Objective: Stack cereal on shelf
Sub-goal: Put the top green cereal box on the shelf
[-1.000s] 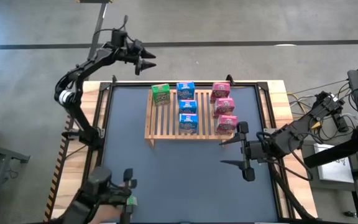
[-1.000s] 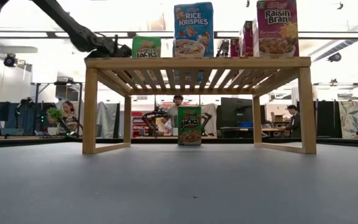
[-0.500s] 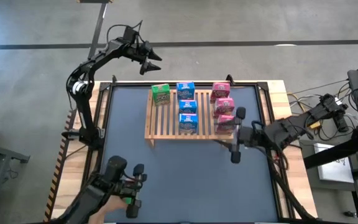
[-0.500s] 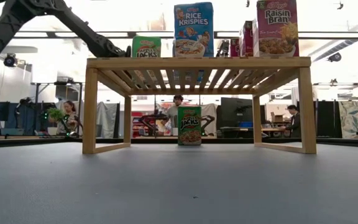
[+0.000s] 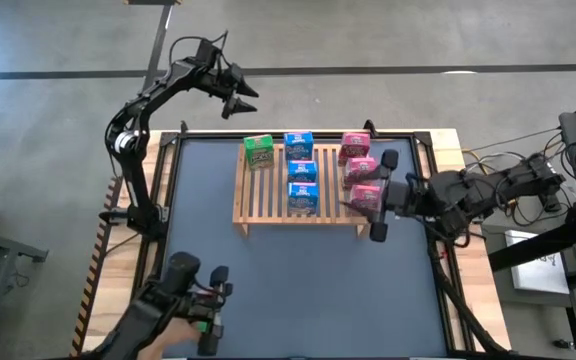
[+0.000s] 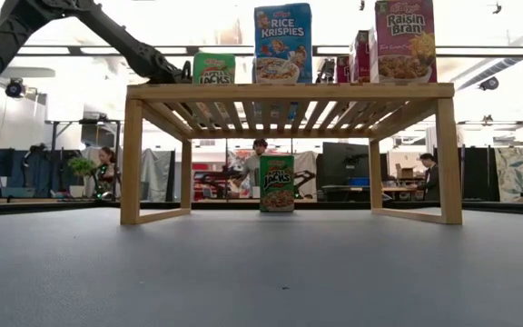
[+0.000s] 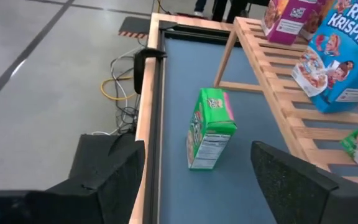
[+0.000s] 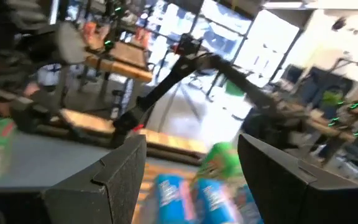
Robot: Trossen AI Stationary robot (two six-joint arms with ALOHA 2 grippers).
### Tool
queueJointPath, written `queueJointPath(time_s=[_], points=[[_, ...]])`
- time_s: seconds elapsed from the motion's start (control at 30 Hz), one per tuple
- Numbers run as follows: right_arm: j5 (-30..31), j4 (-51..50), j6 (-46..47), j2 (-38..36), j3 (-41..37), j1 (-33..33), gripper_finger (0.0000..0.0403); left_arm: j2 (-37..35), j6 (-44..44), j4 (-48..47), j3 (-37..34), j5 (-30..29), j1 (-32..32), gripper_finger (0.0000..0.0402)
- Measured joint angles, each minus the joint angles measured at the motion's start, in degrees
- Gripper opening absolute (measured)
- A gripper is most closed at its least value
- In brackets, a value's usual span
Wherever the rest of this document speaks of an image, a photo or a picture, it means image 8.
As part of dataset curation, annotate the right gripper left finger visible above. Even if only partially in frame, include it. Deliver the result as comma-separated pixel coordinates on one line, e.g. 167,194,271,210
41,134,148,224

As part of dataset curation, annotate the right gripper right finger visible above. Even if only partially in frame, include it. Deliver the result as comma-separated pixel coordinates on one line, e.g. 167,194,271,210
237,133,358,224

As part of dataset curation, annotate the long wooden workbench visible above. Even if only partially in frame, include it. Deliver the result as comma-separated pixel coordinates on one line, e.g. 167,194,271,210
275,102,358,144

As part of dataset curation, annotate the grey table mat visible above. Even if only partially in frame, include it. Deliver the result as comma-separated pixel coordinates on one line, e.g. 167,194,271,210
0,130,127,189

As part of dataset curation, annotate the green potted plant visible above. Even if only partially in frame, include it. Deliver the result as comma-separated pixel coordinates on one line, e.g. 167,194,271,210
321,89,344,107

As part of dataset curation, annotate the dark partition panel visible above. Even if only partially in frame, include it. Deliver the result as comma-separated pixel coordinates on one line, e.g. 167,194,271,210
300,66,354,103

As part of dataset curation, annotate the green panel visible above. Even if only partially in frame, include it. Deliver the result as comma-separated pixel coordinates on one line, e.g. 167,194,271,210
224,80,246,97

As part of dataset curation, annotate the black monitor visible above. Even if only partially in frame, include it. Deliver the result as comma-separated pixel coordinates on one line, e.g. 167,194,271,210
282,63,303,84

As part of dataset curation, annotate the wooden background table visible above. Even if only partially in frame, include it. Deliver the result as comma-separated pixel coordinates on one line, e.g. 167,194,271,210
84,40,154,83

